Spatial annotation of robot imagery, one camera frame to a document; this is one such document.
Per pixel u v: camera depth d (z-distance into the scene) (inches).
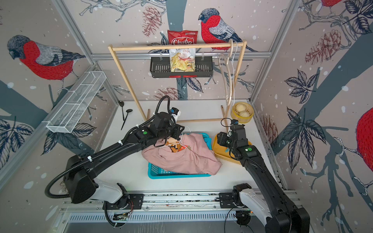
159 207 28.7
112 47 24.0
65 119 28.1
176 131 26.9
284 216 14.8
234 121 28.1
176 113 26.9
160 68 37.3
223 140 27.9
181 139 31.2
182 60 33.7
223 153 35.5
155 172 31.3
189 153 30.6
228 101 24.1
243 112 41.7
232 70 27.0
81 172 16.3
